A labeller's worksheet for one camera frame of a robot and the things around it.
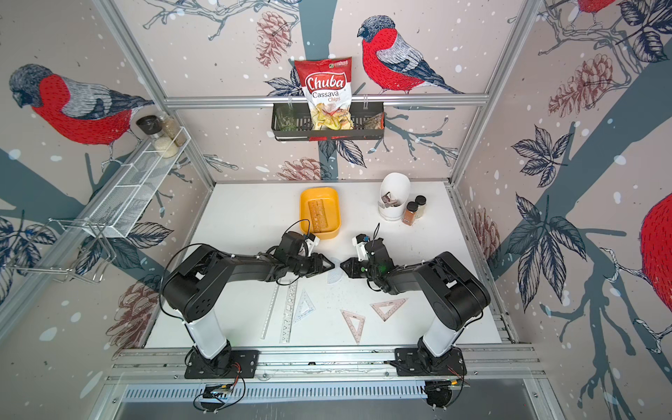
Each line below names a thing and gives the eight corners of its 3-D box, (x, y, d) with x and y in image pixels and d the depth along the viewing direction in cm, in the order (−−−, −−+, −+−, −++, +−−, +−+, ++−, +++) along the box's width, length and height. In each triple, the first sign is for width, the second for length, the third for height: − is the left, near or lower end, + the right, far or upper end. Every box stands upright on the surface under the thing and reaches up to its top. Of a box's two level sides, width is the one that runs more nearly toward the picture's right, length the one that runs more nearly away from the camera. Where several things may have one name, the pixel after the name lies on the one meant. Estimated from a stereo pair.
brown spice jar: (403, 225, 107) (407, 211, 100) (401, 216, 110) (405, 201, 103) (413, 225, 107) (419, 211, 100) (411, 216, 110) (416, 201, 103)
